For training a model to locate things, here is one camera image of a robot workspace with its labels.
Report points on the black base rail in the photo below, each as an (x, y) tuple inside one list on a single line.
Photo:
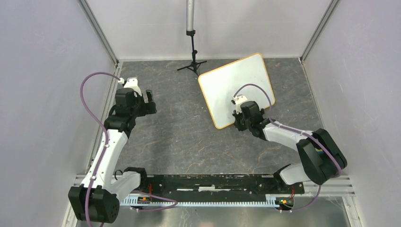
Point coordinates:
[(218, 188)]

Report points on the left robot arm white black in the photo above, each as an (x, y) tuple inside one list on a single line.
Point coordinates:
[(98, 198)]

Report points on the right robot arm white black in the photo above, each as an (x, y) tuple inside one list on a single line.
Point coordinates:
[(321, 158)]

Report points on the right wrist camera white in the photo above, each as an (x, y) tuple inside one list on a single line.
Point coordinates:
[(237, 101)]

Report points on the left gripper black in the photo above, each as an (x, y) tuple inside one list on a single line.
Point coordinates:
[(147, 108)]

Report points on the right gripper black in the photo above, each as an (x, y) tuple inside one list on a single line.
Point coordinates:
[(239, 127)]

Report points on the left aluminium frame post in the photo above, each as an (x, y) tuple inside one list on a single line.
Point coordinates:
[(98, 30)]

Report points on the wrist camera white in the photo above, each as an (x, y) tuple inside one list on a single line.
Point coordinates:
[(132, 83), (237, 101)]

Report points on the white cable duct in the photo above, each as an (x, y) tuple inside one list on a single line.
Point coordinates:
[(133, 200)]

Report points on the right aluminium frame post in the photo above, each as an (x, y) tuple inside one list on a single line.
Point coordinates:
[(319, 29)]

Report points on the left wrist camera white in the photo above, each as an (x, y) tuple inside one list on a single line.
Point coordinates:
[(132, 83)]

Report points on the black tripod stand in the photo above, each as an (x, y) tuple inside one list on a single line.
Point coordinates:
[(190, 31)]

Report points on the whiteboard with yellow edge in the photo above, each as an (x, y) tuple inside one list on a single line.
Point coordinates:
[(247, 76)]

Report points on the aluminium frame post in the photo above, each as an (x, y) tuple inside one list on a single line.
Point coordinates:
[(319, 29), (98, 30)]

